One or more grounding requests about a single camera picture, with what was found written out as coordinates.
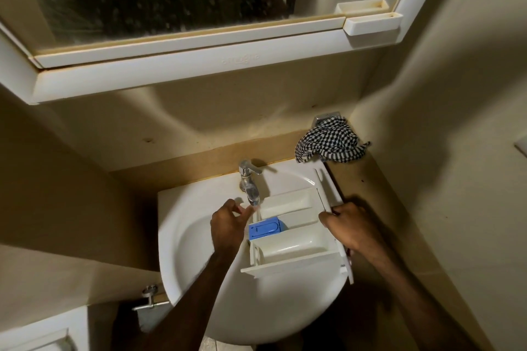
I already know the person's left hand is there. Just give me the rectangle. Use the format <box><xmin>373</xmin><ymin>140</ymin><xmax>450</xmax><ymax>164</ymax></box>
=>
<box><xmin>210</xmin><ymin>198</ymin><xmax>256</xmax><ymax>257</ymax></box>

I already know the person's right forearm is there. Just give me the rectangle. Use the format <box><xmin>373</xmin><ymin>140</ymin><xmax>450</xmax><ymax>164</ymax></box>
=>
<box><xmin>362</xmin><ymin>239</ymin><xmax>478</xmax><ymax>351</ymax></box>

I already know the white mirror cabinet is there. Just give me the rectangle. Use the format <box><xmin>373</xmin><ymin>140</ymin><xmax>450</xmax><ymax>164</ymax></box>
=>
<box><xmin>0</xmin><ymin>0</ymin><xmax>453</xmax><ymax>105</ymax></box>

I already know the white toilet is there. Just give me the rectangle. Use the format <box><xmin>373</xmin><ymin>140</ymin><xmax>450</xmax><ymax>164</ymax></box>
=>
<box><xmin>0</xmin><ymin>305</ymin><xmax>89</xmax><ymax>351</ymax></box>

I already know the white detergent drawer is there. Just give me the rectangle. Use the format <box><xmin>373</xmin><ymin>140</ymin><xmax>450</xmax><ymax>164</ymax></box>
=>
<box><xmin>240</xmin><ymin>165</ymin><xmax>356</xmax><ymax>286</ymax></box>

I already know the person's right hand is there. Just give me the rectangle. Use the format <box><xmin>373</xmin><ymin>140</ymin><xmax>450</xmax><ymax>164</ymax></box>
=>
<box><xmin>319</xmin><ymin>202</ymin><xmax>386</xmax><ymax>259</ymax></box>

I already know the chrome sink faucet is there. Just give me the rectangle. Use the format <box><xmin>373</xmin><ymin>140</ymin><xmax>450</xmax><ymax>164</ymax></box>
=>
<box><xmin>238</xmin><ymin>159</ymin><xmax>264</xmax><ymax>207</ymax></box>

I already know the chrome toilet paper holder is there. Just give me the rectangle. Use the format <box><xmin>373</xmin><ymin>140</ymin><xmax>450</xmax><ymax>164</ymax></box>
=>
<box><xmin>131</xmin><ymin>284</ymin><xmax>172</xmax><ymax>333</ymax></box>

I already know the chrome soap dish holder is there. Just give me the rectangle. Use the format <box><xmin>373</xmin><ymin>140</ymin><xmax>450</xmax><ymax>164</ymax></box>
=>
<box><xmin>313</xmin><ymin>112</ymin><xmax>343</xmax><ymax>127</ymax></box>

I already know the white ceramic sink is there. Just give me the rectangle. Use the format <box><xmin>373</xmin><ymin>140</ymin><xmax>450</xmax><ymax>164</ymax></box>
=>
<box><xmin>157</xmin><ymin>157</ymin><xmax>351</xmax><ymax>346</ymax></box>

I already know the black white checkered cloth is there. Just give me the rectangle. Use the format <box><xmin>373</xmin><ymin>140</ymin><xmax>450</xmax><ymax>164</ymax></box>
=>
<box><xmin>294</xmin><ymin>116</ymin><xmax>371</xmax><ymax>165</ymax></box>

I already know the person's left forearm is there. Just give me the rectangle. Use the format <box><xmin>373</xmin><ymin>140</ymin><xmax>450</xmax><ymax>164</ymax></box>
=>
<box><xmin>158</xmin><ymin>247</ymin><xmax>244</xmax><ymax>351</ymax></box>

